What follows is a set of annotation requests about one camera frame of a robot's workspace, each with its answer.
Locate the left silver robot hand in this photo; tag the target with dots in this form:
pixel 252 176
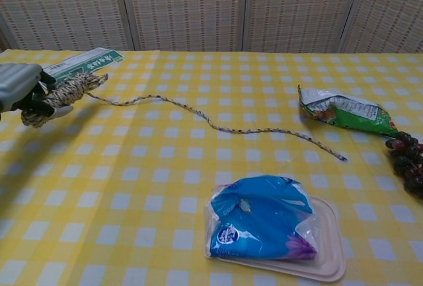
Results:
pixel 16 81

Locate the flattened green white carton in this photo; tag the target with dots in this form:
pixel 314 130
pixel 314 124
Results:
pixel 89 63

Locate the woven folding screen panel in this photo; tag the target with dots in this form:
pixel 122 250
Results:
pixel 66 8
pixel 390 12
pixel 300 8
pixel 185 8

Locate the yellow checkered tablecloth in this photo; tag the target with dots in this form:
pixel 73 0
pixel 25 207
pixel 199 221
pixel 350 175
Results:
pixel 165 167

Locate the blue tissue pack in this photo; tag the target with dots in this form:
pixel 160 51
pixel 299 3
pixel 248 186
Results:
pixel 257 220

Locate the green crumpled snack bag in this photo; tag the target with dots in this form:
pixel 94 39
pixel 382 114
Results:
pixel 357 114

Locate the dark red grape bunch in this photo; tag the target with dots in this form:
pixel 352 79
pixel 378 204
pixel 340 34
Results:
pixel 406 164

